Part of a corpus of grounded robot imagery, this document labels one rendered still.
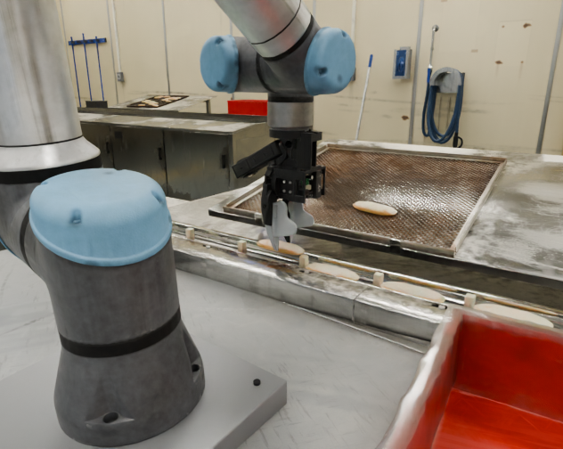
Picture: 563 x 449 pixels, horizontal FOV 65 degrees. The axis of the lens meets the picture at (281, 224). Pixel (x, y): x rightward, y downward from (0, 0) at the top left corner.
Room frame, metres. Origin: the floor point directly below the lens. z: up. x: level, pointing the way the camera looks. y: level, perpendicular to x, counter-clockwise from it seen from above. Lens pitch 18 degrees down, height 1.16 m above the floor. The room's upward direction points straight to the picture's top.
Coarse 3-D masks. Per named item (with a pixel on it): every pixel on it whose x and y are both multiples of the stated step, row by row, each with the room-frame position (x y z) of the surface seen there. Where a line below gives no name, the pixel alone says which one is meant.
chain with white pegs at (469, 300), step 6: (192, 228) 0.89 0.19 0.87; (186, 234) 0.89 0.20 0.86; (192, 234) 0.89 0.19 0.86; (240, 246) 0.81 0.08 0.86; (246, 246) 0.81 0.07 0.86; (246, 252) 0.81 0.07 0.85; (300, 258) 0.73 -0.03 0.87; (306, 258) 0.73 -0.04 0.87; (300, 264) 0.73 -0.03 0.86; (306, 264) 0.73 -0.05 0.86; (378, 276) 0.65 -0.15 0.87; (378, 282) 0.65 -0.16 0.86; (468, 294) 0.59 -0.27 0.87; (468, 300) 0.58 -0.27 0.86; (474, 300) 0.57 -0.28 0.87; (468, 306) 0.58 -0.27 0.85
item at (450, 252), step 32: (320, 160) 1.25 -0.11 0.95; (352, 160) 1.23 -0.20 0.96; (384, 160) 1.20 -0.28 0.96; (416, 160) 1.18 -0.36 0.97; (448, 160) 1.16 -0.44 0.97; (480, 160) 1.12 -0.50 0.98; (256, 192) 1.05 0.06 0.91; (352, 192) 1.00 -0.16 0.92; (416, 192) 0.97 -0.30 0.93; (448, 192) 0.95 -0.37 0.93; (320, 224) 0.82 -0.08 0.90; (352, 224) 0.84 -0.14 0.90; (448, 224) 0.80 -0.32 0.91; (448, 256) 0.69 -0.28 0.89
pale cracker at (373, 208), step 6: (354, 204) 0.92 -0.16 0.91; (360, 204) 0.91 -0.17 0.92; (366, 204) 0.90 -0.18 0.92; (372, 204) 0.90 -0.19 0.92; (378, 204) 0.90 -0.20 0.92; (366, 210) 0.89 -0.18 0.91; (372, 210) 0.88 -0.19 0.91; (378, 210) 0.87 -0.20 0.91; (384, 210) 0.87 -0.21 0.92; (390, 210) 0.87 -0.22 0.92
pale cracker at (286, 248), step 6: (264, 240) 0.79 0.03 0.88; (264, 246) 0.76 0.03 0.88; (270, 246) 0.76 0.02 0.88; (282, 246) 0.75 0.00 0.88; (288, 246) 0.75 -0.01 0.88; (294, 246) 0.75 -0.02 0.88; (282, 252) 0.74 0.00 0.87; (288, 252) 0.74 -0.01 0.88; (294, 252) 0.73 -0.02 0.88; (300, 252) 0.73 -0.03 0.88
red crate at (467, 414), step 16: (448, 400) 0.41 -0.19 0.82; (464, 400) 0.41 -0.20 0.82; (480, 400) 0.41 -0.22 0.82; (448, 416) 0.39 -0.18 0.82; (464, 416) 0.39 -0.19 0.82; (480, 416) 0.39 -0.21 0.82; (496, 416) 0.39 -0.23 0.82; (512, 416) 0.39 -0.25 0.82; (528, 416) 0.39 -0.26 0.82; (544, 416) 0.39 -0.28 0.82; (448, 432) 0.37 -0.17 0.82; (464, 432) 0.37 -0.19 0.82; (480, 432) 0.37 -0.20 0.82; (496, 432) 0.37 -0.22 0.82; (512, 432) 0.37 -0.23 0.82; (528, 432) 0.37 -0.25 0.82; (544, 432) 0.37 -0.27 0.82; (560, 432) 0.37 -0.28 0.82; (432, 448) 0.35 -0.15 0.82; (448, 448) 0.35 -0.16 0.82; (464, 448) 0.35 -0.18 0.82; (480, 448) 0.35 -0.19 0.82; (496, 448) 0.35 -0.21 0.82; (512, 448) 0.35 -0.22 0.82; (528, 448) 0.35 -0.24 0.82; (544, 448) 0.35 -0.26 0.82; (560, 448) 0.35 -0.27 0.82
